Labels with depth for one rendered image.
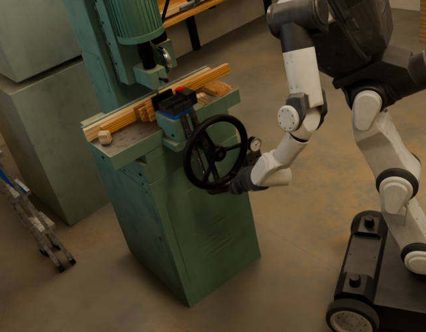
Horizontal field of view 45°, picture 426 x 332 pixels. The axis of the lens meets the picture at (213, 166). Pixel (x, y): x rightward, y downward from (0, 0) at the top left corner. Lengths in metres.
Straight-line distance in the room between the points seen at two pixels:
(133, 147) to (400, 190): 0.95
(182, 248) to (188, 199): 0.22
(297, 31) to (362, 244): 1.15
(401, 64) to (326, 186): 1.39
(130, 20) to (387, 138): 0.97
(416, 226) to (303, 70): 0.85
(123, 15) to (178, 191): 0.70
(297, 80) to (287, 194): 1.54
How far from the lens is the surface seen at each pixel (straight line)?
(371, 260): 2.27
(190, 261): 2.30
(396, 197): 1.92
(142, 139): 1.91
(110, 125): 2.01
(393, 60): 1.72
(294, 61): 1.47
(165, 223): 2.12
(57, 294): 2.80
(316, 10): 1.45
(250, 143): 2.15
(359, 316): 2.15
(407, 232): 2.09
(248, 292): 2.45
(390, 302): 2.15
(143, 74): 2.04
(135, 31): 1.90
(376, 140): 1.84
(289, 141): 1.55
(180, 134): 1.87
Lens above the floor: 1.81
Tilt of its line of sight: 33 degrees down
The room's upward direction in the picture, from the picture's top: 13 degrees counter-clockwise
